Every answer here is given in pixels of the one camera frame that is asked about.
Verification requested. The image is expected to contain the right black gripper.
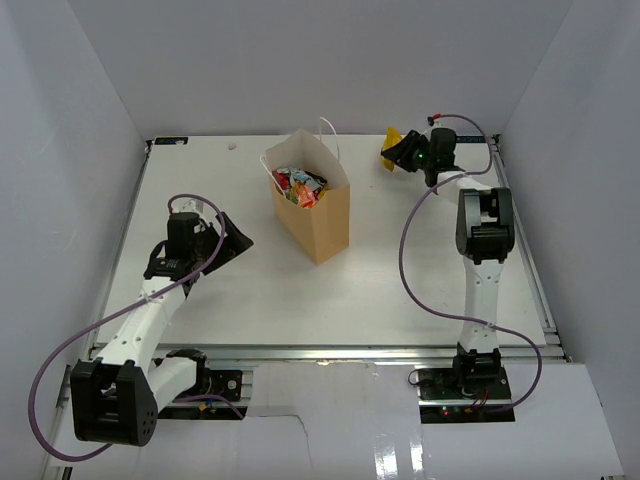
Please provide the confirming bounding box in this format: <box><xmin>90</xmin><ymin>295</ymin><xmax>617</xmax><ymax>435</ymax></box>
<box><xmin>384</xmin><ymin>129</ymin><xmax>437</xmax><ymax>172</ymax></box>

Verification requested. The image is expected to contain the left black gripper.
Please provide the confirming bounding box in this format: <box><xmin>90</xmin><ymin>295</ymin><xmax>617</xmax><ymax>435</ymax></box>
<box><xmin>192</xmin><ymin>212</ymin><xmax>253</xmax><ymax>275</ymax></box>

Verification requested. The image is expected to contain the small magenta wrapper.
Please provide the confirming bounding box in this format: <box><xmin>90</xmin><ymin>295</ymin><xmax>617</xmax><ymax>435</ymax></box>
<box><xmin>272</xmin><ymin>170</ymin><xmax>290</xmax><ymax>189</ymax></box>

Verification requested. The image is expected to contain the orange fruit candy bag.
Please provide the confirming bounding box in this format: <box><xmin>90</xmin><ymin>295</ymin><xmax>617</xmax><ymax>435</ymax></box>
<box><xmin>286</xmin><ymin>182</ymin><xmax>321</xmax><ymax>209</ymax></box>

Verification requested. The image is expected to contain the silver wrapper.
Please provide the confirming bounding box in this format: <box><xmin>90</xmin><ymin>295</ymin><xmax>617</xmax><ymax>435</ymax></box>
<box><xmin>275</xmin><ymin>167</ymin><xmax>306</xmax><ymax>191</ymax></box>

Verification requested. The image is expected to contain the small yellow candy wrapper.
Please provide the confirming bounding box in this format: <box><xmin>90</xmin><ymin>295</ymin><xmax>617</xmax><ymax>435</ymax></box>
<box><xmin>379</xmin><ymin>126</ymin><xmax>403</xmax><ymax>172</ymax></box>

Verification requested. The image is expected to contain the purple M&M's packet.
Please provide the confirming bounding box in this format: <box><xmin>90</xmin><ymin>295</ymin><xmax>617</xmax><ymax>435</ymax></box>
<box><xmin>305</xmin><ymin>171</ymin><xmax>327</xmax><ymax>197</ymax></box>

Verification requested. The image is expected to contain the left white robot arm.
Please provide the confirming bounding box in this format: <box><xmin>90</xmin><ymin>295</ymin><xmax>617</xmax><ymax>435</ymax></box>
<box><xmin>70</xmin><ymin>207</ymin><xmax>253</xmax><ymax>447</ymax></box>

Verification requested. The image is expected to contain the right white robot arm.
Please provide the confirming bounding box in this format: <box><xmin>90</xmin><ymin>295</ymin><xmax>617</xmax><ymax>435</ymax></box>
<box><xmin>381</xmin><ymin>127</ymin><xmax>515</xmax><ymax>399</ymax></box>

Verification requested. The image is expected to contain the brown paper bag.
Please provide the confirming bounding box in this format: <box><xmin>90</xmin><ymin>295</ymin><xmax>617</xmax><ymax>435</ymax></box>
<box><xmin>260</xmin><ymin>129</ymin><xmax>350</xmax><ymax>265</ymax></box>

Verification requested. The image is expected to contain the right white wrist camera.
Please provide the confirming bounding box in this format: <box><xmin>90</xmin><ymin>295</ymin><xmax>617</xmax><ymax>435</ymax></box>
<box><xmin>423</xmin><ymin>113</ymin><xmax>441</xmax><ymax>139</ymax></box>

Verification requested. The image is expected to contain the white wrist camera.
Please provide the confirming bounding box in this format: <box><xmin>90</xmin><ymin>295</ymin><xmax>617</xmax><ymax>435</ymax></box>
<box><xmin>177</xmin><ymin>198</ymin><xmax>209</xmax><ymax>224</ymax></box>
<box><xmin>423</xmin><ymin>113</ymin><xmax>441</xmax><ymax>139</ymax></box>

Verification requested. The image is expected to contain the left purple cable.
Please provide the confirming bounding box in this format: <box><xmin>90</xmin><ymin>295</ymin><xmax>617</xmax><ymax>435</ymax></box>
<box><xmin>27</xmin><ymin>194</ymin><xmax>246</xmax><ymax>460</ymax></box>

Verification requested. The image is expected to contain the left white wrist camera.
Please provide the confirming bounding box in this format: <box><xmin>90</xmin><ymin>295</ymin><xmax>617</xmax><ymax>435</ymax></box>
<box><xmin>177</xmin><ymin>198</ymin><xmax>209</xmax><ymax>224</ymax></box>

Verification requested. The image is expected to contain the aluminium front rail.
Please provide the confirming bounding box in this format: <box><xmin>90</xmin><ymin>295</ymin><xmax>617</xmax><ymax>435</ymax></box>
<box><xmin>152</xmin><ymin>345</ymin><xmax>565</xmax><ymax>361</ymax></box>

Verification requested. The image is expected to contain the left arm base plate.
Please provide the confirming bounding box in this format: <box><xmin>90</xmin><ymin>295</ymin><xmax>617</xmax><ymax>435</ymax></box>
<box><xmin>159</xmin><ymin>369</ymin><xmax>247</xmax><ymax>421</ymax></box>

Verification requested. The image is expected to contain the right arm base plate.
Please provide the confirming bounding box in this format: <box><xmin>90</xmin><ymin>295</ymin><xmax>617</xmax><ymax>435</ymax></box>
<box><xmin>407</xmin><ymin>368</ymin><xmax>515</xmax><ymax>425</ymax></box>

